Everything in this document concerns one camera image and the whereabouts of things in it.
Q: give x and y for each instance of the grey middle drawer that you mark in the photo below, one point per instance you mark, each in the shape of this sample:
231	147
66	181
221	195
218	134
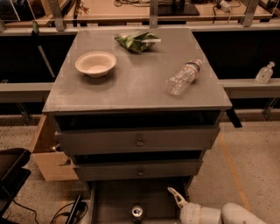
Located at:
139	165

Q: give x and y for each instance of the hand sanitizer bottle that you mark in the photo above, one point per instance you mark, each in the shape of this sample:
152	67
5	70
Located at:
265	73

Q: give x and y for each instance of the left grey bench shelf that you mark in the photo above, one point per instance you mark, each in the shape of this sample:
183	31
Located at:
25	92

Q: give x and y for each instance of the rear wooden workbench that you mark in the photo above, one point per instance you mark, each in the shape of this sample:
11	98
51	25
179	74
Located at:
61	15

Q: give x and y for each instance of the grey drawer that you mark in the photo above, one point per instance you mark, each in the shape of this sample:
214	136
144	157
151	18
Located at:
112	200
137	132
139	165

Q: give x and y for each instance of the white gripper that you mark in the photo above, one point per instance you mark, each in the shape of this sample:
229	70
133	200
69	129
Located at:
189	212

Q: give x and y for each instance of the white paper bowl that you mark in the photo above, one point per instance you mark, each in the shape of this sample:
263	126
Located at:
95	64

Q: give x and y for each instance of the cardboard box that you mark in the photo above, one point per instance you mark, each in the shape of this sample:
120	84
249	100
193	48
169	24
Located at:
53	164

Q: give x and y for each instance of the grey top drawer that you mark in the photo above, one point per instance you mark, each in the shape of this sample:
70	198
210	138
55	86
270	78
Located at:
137	132

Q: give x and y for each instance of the green chip bag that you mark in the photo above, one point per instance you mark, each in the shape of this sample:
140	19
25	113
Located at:
137	42

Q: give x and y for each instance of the grey bottom drawer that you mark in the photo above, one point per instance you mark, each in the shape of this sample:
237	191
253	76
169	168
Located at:
112	200

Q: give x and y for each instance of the redbull can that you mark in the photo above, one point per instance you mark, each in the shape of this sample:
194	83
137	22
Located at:
137	213

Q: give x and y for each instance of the black flat device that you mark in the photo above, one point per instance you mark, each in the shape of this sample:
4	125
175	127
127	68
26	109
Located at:
74	210

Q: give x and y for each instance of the clear plastic water bottle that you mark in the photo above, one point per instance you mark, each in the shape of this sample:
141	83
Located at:
177	83

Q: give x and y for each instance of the grey bench shelf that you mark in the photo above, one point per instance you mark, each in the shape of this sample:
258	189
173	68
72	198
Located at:
25	92
250	88

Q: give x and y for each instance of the grey drawer cabinet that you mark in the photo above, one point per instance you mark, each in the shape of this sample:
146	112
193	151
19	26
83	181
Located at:
137	82

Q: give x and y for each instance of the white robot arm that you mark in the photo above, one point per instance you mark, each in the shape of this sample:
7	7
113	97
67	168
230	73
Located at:
231	213

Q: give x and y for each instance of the right grey bench shelf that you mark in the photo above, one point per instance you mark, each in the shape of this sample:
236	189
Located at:
250	88

